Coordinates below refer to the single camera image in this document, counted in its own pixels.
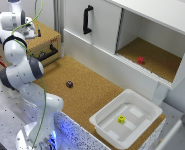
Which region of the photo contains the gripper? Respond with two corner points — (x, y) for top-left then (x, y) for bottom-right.
(21, 20), (43, 41)

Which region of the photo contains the white sliding door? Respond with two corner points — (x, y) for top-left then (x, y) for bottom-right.
(64, 0), (123, 55)

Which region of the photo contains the black drawer handle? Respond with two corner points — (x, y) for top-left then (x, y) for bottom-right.
(36, 44), (59, 63)

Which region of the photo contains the green cable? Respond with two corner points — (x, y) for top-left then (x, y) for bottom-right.
(10, 0), (48, 149)

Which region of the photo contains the white plastic box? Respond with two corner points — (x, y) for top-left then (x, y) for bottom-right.
(88, 88), (164, 150)

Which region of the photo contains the purple block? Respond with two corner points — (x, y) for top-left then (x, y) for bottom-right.
(65, 80), (74, 89)

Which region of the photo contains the black door handle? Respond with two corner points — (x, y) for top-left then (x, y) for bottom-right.
(82, 4), (94, 36)

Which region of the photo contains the yellow block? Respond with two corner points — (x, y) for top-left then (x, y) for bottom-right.
(117, 115), (126, 124)

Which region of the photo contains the white cabinet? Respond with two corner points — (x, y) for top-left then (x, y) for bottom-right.
(62, 0), (185, 107)

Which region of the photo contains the wooden drawer box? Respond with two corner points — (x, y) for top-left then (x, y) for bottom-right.
(0, 21), (63, 75)

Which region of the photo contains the pink block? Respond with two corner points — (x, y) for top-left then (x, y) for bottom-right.
(136, 56), (145, 65)

